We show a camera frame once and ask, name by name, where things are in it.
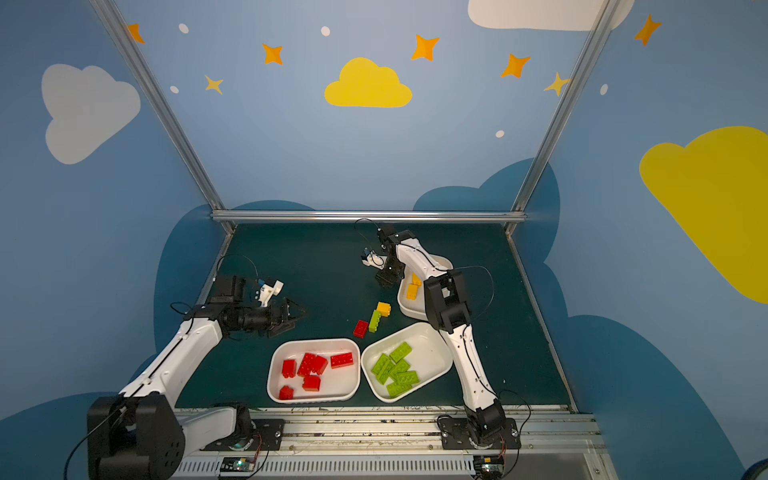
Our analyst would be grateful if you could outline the red lego brick small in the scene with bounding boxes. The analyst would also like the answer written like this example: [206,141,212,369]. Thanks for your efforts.
[281,359,297,379]

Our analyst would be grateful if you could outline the red lego brick long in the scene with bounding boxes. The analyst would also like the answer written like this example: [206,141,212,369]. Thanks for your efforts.
[297,353,316,377]

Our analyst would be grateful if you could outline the red lego round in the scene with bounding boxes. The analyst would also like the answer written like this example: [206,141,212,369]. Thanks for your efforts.
[278,385,294,401]

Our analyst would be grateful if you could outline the green lego large brick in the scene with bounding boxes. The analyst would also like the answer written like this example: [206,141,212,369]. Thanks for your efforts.
[389,342,412,363]

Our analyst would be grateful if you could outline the green lego brick long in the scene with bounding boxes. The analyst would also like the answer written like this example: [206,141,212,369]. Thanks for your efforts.
[372,354,392,377]

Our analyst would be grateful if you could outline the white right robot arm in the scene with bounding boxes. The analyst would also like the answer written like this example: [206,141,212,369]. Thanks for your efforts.
[366,224,508,447]

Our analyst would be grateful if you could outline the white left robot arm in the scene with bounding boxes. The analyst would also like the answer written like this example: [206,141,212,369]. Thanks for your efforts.
[83,276,308,479]

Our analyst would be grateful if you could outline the white tray far right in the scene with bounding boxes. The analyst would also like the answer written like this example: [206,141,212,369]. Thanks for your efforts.
[397,254,453,321]

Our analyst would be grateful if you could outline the white tray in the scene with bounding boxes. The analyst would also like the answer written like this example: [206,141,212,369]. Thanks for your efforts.
[397,254,453,321]
[360,322,453,403]
[266,338,360,404]

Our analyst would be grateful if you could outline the white tray left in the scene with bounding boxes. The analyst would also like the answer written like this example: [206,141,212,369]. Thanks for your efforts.
[266,338,360,404]

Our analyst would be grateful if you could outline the white tray middle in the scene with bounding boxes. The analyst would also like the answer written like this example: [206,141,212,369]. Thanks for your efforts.
[360,322,453,403]

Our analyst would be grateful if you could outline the left controller board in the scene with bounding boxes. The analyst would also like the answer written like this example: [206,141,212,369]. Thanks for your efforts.
[218,457,256,477]

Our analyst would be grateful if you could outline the controller board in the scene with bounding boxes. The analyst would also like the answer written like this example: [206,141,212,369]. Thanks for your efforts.
[472,456,505,480]
[218,457,256,477]

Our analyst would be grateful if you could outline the right controller board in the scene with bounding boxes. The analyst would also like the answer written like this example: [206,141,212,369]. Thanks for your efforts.
[472,456,505,480]

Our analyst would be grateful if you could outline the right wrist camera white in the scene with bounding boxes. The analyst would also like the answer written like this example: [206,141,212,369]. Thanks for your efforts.
[361,248,387,270]

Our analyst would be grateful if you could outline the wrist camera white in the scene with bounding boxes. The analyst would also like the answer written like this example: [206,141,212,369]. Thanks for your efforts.
[256,279,284,307]
[361,248,387,270]

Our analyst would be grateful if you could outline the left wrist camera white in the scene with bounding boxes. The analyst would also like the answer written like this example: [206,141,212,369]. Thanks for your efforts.
[256,279,284,307]

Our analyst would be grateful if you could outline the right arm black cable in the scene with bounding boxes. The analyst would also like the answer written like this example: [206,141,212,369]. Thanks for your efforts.
[458,265,496,319]

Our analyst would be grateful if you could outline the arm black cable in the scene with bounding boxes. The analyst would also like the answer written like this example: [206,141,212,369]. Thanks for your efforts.
[62,413,124,480]
[458,265,496,319]

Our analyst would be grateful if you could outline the aluminium frame back crossbar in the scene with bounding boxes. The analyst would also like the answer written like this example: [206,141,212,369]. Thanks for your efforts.
[211,210,526,224]

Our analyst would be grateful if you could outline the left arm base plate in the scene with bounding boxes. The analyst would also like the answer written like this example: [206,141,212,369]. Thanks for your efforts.
[201,419,285,453]

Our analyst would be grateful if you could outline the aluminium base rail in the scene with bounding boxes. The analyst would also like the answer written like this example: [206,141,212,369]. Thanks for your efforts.
[170,406,616,479]

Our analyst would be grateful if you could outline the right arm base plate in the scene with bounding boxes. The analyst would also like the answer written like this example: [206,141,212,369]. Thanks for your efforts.
[436,415,521,450]

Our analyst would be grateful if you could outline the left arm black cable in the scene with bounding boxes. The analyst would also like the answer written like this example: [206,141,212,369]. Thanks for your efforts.
[62,413,124,480]

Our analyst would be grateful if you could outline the aluminium frame post left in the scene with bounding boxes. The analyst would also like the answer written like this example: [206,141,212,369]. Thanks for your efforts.
[90,0,225,213]

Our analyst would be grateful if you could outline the aluminium frame post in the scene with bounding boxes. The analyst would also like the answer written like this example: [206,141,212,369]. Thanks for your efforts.
[505,0,621,240]
[90,0,225,213]

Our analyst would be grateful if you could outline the aluminium frame post right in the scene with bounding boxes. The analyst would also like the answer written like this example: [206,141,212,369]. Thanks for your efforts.
[505,0,621,240]

